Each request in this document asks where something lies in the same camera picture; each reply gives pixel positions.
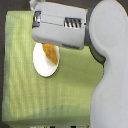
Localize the golden orange bread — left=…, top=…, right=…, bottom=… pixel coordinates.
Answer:
left=42, top=44, right=58, bottom=64

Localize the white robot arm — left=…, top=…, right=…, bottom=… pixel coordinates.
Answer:
left=30, top=0, right=128, bottom=128

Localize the white oval plate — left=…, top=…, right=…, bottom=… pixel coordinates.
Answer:
left=33, top=43, right=59, bottom=77

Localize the green table cloth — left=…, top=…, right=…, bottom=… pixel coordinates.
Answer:
left=2, top=11, right=103, bottom=127

